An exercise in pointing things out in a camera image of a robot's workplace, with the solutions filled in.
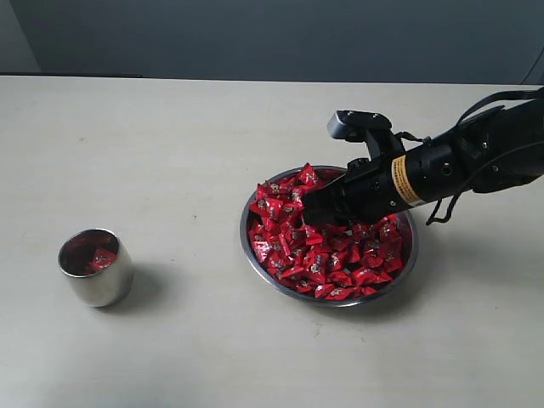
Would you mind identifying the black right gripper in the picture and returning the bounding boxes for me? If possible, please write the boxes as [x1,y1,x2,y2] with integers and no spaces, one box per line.
[302,144,468,226]

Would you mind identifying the pile of red candies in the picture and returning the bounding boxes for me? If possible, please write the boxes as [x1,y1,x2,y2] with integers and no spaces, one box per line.
[247,161,405,300]

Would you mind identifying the steel bowl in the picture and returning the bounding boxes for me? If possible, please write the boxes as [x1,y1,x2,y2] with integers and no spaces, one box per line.
[239,165,420,308]

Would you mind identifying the steel cup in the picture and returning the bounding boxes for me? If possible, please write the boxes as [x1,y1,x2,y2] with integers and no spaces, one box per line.
[58,229,134,308]

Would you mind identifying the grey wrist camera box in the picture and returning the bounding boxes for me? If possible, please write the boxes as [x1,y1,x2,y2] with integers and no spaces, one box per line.
[326,110,405,160]

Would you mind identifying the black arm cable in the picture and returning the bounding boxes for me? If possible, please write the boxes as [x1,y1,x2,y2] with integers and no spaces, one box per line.
[399,87,544,226]

